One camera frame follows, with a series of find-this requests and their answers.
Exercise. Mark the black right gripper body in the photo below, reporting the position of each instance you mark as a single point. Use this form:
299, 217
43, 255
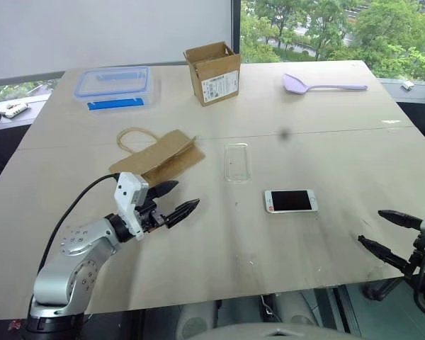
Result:
423, 262

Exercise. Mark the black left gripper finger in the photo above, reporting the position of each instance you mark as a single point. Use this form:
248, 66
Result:
184, 211
164, 188

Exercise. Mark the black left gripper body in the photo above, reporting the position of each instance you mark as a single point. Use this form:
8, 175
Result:
151, 214

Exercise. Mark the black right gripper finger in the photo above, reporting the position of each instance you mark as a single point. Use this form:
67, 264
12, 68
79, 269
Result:
384, 253
400, 219

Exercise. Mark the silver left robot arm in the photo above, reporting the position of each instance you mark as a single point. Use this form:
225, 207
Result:
76, 242

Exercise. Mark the clear phone case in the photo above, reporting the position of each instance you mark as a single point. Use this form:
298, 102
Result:
238, 163

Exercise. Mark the brown paper bag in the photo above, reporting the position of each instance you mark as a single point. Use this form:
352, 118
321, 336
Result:
166, 154

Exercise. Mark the black wheeled base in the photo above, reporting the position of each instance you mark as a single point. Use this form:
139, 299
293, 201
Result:
379, 290

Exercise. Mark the white smartphone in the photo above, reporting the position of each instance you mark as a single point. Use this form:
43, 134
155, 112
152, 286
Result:
291, 200

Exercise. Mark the clear blue-clip plastic container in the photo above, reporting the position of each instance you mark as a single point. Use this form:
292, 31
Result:
113, 88

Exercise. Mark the open brown cardboard box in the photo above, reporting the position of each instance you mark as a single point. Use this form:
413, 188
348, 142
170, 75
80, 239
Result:
219, 83

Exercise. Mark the small white box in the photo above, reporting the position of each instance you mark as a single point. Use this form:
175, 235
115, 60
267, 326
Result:
407, 85

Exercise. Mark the lilac plastic rice spoon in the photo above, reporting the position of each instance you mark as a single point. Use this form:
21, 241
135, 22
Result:
294, 85

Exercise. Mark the white power strip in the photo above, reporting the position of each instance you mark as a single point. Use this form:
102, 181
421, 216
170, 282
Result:
14, 110

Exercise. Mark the small red object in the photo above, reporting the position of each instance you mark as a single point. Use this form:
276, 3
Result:
14, 324

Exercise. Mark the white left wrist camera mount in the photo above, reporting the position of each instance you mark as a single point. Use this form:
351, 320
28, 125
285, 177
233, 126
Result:
127, 195

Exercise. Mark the black window frame post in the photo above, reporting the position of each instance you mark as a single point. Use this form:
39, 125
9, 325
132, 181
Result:
236, 30

